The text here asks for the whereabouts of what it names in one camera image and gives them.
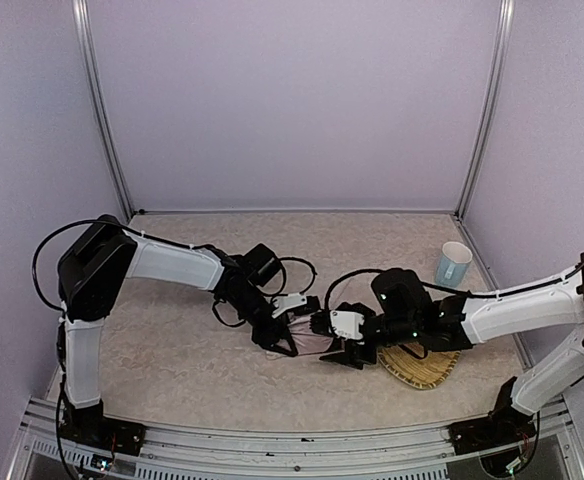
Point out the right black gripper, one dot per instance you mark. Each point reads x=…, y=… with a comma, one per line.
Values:
x=360, y=350

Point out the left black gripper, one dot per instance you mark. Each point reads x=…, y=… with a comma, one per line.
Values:
x=265, y=329

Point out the pink and black folding umbrella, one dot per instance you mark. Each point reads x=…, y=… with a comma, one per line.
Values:
x=307, y=342

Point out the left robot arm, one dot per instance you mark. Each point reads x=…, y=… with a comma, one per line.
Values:
x=91, y=276

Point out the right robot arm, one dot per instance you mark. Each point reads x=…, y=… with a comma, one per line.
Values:
x=460, y=321

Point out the woven bamboo tray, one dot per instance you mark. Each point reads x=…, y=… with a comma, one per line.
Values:
x=414, y=366

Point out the white and blue cup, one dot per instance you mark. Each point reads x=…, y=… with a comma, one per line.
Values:
x=453, y=264

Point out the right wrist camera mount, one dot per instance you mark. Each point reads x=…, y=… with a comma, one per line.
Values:
x=345, y=322

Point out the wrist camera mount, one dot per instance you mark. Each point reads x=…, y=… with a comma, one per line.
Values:
x=345, y=322
x=297, y=305

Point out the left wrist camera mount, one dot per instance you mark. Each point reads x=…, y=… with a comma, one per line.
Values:
x=297, y=305

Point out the aluminium front rail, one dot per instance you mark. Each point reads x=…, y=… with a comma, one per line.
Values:
x=177, y=452

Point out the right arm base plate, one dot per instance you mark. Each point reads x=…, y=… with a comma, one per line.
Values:
x=480, y=434

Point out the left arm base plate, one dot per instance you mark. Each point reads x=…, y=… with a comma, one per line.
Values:
x=108, y=434

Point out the right aluminium corner post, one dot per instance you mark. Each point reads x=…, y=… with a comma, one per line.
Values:
x=489, y=107

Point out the aluminium corner post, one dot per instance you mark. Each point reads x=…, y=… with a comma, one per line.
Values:
x=489, y=107
x=86, y=43

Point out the left aluminium corner post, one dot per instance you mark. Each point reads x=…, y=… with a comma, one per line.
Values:
x=86, y=43

